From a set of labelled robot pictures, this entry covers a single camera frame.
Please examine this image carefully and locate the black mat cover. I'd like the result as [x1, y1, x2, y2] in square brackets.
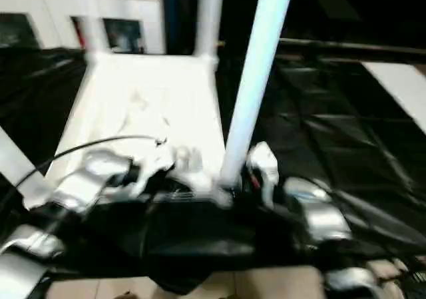
[0, 45, 426, 295]

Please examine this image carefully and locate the white plastic table top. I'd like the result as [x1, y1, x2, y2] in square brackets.
[23, 50, 236, 210]

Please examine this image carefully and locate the long black rod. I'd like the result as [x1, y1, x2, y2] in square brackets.
[278, 37, 426, 64]

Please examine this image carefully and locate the white cabinet with glass doors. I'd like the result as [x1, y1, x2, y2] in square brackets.
[0, 0, 166, 56]

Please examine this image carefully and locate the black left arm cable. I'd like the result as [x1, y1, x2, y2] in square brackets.
[13, 134, 168, 187]

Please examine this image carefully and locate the red item behind glass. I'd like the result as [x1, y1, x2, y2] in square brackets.
[74, 18, 84, 47]

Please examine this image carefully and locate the white plastic table leg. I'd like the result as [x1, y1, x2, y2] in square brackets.
[194, 0, 223, 61]
[0, 125, 48, 207]
[79, 0, 108, 59]
[218, 0, 297, 187]

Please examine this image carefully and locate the white flat board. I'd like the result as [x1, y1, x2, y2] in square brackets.
[360, 61, 426, 127]

